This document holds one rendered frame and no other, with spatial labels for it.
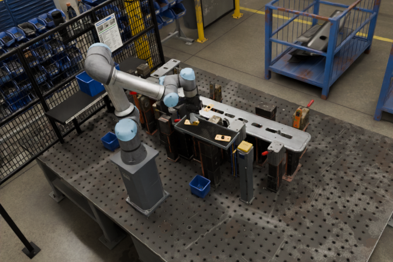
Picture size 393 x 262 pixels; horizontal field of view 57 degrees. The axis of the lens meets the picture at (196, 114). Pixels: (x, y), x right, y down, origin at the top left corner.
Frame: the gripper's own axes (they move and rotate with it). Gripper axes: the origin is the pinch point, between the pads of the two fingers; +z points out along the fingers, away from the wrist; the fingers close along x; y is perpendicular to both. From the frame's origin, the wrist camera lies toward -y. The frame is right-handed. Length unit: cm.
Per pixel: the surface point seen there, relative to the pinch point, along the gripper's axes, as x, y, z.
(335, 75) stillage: 209, 87, 98
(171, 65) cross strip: 84, -48, 18
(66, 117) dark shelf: 3, -97, 15
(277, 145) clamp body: 1, 51, 12
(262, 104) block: 41, 35, 15
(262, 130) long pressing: 18.1, 39.4, 17.5
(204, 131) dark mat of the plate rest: -6.2, 10.2, 1.6
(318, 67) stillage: 228, 68, 101
